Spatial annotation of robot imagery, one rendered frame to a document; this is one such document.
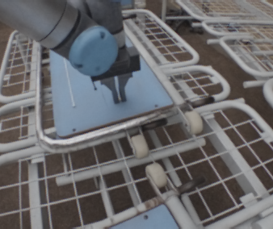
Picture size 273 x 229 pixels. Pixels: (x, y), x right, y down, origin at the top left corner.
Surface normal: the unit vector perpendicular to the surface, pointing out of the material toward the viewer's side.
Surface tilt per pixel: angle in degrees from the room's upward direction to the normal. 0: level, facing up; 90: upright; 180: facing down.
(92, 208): 0
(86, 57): 90
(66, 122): 5
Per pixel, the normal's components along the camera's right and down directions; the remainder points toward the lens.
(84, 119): -0.07, -0.69
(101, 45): 0.55, 0.59
